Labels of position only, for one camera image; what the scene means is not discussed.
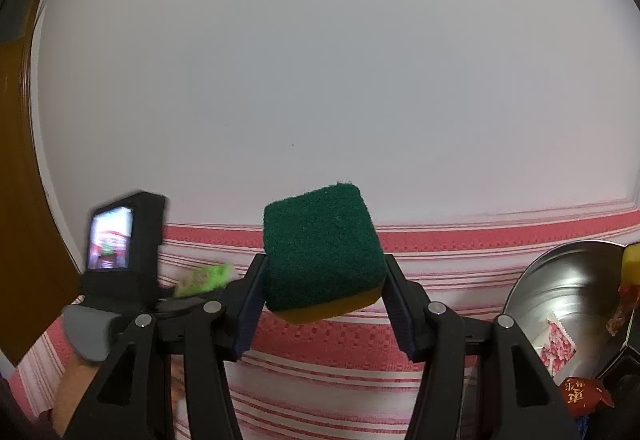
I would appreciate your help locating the long yellow sponge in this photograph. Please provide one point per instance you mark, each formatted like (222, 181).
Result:
(631, 262)

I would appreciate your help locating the small red snack packet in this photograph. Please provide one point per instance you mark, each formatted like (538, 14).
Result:
(585, 395)

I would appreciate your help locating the red striped desktop cloth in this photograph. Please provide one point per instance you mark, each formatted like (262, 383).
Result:
(325, 370)

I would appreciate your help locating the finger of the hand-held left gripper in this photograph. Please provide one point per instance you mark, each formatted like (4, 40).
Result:
(180, 304)

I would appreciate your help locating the person's left hand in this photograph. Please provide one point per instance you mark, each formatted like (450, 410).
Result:
(72, 390)

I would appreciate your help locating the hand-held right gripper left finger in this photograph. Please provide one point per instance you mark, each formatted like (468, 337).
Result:
(248, 320)

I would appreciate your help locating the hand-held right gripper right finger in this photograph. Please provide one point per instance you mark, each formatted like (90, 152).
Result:
(402, 320)

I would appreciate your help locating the round metal cookie tin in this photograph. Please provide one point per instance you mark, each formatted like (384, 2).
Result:
(560, 290)

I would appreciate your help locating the pink flowered green-edged snack packet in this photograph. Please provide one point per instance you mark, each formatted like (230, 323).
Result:
(557, 345)

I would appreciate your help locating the green snack packet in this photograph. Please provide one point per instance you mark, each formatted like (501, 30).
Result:
(205, 279)

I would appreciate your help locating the tall black carton box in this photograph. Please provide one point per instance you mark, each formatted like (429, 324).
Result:
(622, 365)

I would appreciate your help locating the brown wooden door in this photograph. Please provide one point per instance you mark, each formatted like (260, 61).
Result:
(25, 195)

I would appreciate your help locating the green-topped yellow sponge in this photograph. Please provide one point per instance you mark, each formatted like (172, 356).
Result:
(320, 245)

